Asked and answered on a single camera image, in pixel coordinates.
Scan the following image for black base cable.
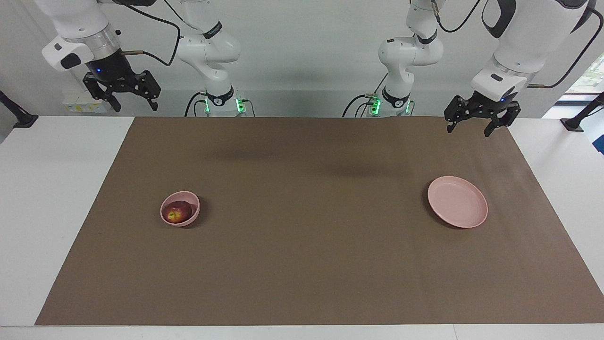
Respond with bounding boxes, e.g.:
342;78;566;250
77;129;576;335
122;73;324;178
342;92;378;118
185;92;209;118

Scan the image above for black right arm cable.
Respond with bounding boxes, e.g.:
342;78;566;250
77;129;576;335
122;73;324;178
111;0;185;67

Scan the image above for brown table mat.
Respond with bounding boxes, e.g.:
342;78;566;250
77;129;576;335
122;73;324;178
35;117;604;326

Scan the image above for pink bowl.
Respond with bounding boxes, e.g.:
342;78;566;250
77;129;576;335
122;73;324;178
160;191;200;227

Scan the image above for black camera stand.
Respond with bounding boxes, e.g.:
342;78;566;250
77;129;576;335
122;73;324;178
561;92;604;132
0;90;39;129

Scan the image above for red apple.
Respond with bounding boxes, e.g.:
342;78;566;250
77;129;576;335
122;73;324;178
164;201;193;223

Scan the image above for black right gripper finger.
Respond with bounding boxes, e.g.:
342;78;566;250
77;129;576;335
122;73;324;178
134;70;161;112
83;73;123;113

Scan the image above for pink plate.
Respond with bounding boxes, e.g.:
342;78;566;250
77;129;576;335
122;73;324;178
428;176;488;229

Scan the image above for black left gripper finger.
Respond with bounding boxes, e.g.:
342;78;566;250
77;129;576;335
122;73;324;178
445;95;473;134
483;102;521;138

